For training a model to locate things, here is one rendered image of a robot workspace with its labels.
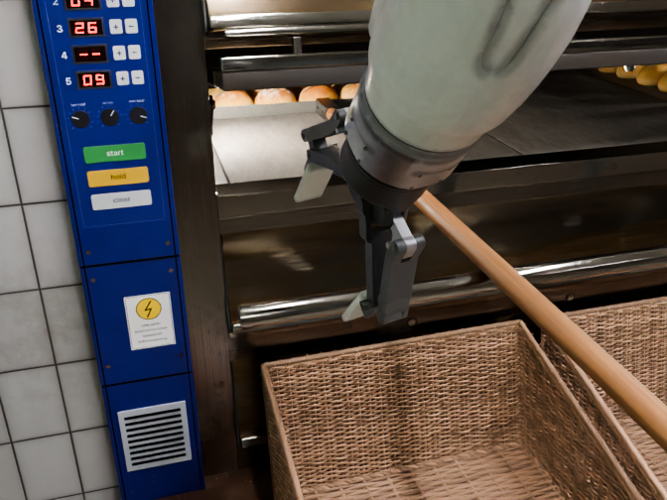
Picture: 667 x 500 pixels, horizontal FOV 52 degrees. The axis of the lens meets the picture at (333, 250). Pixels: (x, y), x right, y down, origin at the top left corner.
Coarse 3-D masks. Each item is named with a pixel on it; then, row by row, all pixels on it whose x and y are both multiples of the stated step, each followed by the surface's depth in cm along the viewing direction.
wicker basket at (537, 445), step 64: (512, 320) 141; (320, 384) 132; (384, 384) 135; (448, 384) 139; (512, 384) 144; (320, 448) 134; (384, 448) 137; (448, 448) 142; (512, 448) 145; (576, 448) 127
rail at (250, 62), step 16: (576, 48) 105; (592, 48) 106; (608, 48) 107; (624, 48) 108; (640, 48) 109; (656, 48) 110; (224, 64) 92; (240, 64) 92; (256, 64) 93; (272, 64) 94; (288, 64) 94; (304, 64) 95; (320, 64) 95; (336, 64) 96; (352, 64) 97
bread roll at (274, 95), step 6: (264, 90) 163; (270, 90) 162; (276, 90) 162; (282, 90) 163; (288, 90) 164; (258, 96) 163; (264, 96) 162; (270, 96) 162; (276, 96) 162; (282, 96) 162; (288, 96) 163; (294, 96) 165; (258, 102) 163; (264, 102) 162; (270, 102) 162; (276, 102) 162; (282, 102) 162
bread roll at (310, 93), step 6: (306, 90) 165; (312, 90) 164; (318, 90) 164; (324, 90) 165; (330, 90) 165; (300, 96) 166; (306, 96) 165; (312, 96) 164; (318, 96) 164; (324, 96) 165; (330, 96) 165; (336, 96) 167
